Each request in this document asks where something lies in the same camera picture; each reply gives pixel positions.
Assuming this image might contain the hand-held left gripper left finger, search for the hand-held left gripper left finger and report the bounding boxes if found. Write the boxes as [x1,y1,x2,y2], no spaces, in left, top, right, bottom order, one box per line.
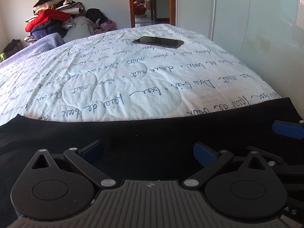
[24,140,118,189]

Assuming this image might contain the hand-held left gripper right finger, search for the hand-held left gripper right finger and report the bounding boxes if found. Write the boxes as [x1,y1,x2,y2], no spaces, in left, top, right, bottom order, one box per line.
[181,142,276,188]

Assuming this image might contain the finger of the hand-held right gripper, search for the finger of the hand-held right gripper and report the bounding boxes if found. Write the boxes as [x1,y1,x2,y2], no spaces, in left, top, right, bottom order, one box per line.
[246,146,288,167]
[271,120,304,140]

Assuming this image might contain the black pants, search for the black pants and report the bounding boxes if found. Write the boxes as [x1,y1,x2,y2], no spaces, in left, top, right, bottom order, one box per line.
[0,97,304,220]

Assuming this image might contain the white script-printed quilt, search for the white script-printed quilt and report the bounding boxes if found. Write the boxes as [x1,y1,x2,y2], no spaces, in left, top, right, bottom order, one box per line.
[0,24,283,127]

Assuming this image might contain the white sliding wardrobe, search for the white sliding wardrobe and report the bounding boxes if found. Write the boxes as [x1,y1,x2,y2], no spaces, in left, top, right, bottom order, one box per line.
[177,0,304,98]

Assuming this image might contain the light blue knitted blanket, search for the light blue knitted blanket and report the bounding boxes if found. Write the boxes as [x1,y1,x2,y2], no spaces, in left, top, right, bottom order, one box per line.
[0,32,66,64]

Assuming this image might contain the grey fabric bag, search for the grey fabric bag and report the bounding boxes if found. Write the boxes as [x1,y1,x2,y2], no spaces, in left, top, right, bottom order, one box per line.
[62,17,96,44]

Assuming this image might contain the black smartphone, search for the black smartphone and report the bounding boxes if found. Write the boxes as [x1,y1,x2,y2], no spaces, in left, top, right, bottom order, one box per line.
[132,36,185,49]

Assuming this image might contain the purple bag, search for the purple bag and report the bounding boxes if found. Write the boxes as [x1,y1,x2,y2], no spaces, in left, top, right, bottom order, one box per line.
[98,20,114,31]

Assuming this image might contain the black duffel bag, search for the black duffel bag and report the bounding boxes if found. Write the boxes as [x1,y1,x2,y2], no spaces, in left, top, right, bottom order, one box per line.
[2,38,22,59]

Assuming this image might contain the black backpack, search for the black backpack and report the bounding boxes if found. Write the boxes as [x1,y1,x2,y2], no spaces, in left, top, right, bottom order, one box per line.
[85,8,109,26]

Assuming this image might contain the pile of folded clothes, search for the pile of folded clothes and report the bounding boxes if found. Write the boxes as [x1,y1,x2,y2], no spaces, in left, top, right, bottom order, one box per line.
[24,0,84,41]

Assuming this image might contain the brown wooden door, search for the brown wooden door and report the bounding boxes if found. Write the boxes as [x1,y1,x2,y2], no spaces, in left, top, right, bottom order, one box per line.
[144,0,155,21]

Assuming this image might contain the brown wooden door frame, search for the brown wooden door frame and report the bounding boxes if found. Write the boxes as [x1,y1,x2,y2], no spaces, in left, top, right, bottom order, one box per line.
[128,0,178,28]

